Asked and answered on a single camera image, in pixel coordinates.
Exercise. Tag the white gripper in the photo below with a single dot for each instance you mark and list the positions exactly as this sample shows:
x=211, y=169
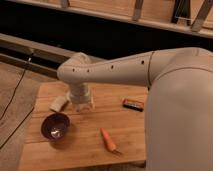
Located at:
x=80, y=97

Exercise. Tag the orange pepper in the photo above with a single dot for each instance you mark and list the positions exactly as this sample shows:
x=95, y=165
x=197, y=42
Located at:
x=108, y=141

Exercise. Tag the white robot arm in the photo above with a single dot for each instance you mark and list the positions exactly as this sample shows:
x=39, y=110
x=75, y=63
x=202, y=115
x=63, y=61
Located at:
x=179, y=106

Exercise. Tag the dark purple ceramic bowl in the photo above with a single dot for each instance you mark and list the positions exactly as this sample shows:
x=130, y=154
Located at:
x=55, y=126

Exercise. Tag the wooden board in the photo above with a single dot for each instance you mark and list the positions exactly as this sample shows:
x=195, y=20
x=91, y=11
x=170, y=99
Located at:
x=83, y=145

